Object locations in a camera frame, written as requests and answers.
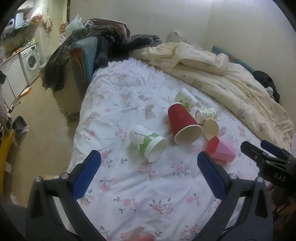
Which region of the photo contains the white floral paper cup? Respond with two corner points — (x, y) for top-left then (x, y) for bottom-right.
(203, 119), (219, 141)

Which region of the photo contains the teal pillow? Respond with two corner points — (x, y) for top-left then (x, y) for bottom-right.
(211, 45), (255, 73)

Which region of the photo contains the small white green-dotted cup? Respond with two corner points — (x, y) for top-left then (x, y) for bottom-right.
(195, 108), (217, 124)

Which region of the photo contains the small white tube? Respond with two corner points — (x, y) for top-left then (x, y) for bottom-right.
(122, 105), (138, 114)

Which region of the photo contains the grey floor bin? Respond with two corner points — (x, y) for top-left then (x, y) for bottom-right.
(11, 116), (29, 134)

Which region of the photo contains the white wall appliance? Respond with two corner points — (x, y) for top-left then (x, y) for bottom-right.
(9, 11), (25, 29)

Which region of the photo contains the cream bear-print duvet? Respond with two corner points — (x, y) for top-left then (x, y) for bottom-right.
(129, 42), (295, 149)

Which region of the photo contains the white washing machine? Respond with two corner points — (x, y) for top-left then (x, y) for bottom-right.
(18, 43), (41, 84)

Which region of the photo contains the white crumpled pillow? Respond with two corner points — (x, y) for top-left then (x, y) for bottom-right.
(167, 30), (190, 44)

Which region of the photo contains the red ribbed paper cup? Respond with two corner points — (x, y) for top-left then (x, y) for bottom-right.
(168, 102), (203, 146)

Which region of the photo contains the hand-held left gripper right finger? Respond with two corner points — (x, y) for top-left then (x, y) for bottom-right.
(191, 151), (275, 241)

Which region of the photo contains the pink faceted plastic cup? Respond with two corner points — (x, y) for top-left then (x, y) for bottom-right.
(206, 136), (237, 162)

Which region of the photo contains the white plastic bag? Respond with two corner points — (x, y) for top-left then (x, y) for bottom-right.
(65, 14), (85, 38)

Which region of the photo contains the white kitchen cabinet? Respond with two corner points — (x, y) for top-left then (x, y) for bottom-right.
(0, 54), (29, 106)

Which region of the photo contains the beige armchair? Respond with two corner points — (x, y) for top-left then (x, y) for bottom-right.
(54, 38), (99, 117)

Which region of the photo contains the hanging beige cloth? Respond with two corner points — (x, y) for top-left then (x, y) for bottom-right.
(42, 16), (54, 33)

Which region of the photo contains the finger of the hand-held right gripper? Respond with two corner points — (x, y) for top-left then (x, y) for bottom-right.
(240, 141), (269, 167)
(260, 139), (295, 163)

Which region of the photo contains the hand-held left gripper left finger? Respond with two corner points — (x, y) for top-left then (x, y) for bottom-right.
(25, 150), (107, 241)

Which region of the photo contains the large white green-print paper cup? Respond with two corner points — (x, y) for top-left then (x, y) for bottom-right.
(129, 125), (169, 163)

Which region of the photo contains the yellow stool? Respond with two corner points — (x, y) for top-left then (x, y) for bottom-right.
(0, 129), (16, 187)

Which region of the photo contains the person's right hand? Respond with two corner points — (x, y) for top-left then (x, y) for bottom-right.
(267, 185), (296, 230)

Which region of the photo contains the black garment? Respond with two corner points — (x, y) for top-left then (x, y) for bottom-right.
(252, 70), (281, 104)

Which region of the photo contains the grey folded clothing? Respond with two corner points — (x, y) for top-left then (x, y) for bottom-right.
(126, 34), (163, 50)

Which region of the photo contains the pile of dark clothes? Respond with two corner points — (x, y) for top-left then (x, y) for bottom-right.
(42, 19), (131, 91)

